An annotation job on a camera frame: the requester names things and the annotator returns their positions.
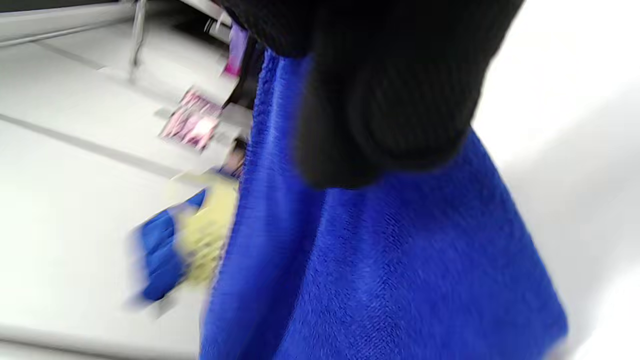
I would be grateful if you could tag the yellow laundry basket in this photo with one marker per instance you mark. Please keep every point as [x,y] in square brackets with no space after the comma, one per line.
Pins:
[210,230]

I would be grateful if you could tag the person's right hand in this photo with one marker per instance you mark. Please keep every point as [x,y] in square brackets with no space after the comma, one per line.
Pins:
[390,90]

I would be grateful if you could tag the blue terry towel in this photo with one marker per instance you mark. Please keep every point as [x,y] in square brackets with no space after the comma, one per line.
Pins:
[400,275]

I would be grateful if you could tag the blue clothes shirt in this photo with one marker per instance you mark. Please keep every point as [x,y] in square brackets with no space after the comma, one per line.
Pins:
[160,250]

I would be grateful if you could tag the pink printed poster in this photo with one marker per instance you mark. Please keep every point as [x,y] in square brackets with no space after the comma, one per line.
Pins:
[192,120]

